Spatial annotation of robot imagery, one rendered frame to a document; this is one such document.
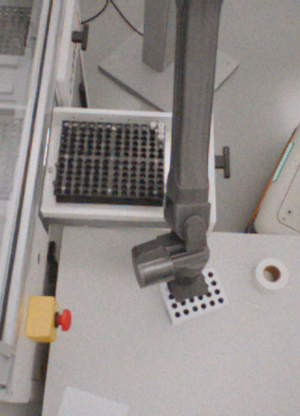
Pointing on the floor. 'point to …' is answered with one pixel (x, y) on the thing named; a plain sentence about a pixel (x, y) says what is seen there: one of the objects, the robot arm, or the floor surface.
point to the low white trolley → (82, 262)
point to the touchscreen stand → (155, 58)
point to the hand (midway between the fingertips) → (177, 284)
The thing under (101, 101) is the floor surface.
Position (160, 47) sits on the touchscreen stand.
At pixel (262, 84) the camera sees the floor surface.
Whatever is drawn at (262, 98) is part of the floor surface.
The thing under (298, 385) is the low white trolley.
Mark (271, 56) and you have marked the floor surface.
